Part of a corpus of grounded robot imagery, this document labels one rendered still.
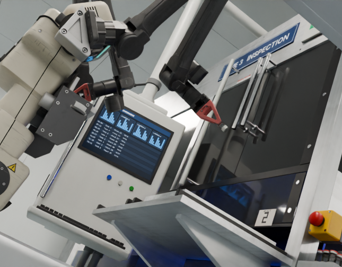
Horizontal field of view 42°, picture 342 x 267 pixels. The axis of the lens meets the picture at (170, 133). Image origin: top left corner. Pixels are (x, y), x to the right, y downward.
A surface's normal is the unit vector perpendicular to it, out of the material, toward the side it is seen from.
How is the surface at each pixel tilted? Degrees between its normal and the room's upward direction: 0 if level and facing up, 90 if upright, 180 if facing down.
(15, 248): 67
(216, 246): 90
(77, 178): 90
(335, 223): 90
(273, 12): 180
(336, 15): 180
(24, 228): 90
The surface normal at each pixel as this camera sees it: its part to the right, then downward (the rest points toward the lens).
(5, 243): 0.59, -0.51
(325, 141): -0.80, -0.51
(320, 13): -0.37, 0.84
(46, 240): 0.47, -0.20
